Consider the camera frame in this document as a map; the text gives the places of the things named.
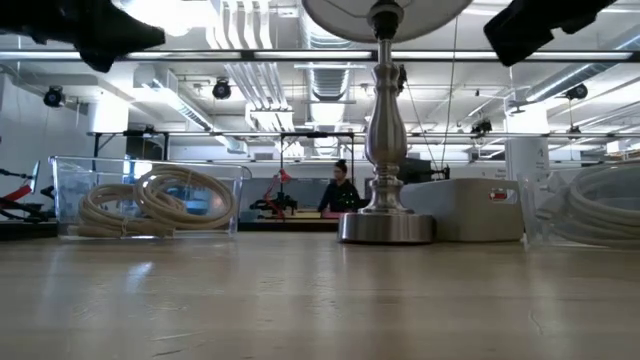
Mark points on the black aluminium rig frame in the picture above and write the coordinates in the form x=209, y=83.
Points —
x=200, y=55

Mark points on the black round spotlight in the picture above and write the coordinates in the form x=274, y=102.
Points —
x=221, y=90
x=577, y=92
x=53, y=96

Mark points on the white pillar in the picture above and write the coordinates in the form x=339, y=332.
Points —
x=527, y=150

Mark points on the black computer monitor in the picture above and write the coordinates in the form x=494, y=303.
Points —
x=420, y=170

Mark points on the silver lamp with white shade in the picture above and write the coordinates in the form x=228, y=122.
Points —
x=385, y=150

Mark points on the red and black machine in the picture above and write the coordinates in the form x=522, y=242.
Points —
x=20, y=195

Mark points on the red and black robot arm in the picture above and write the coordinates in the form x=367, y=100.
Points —
x=280, y=195

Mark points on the black thin-bar rig frame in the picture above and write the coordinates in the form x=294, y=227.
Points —
x=225, y=134

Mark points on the person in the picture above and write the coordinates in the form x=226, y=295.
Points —
x=340, y=195

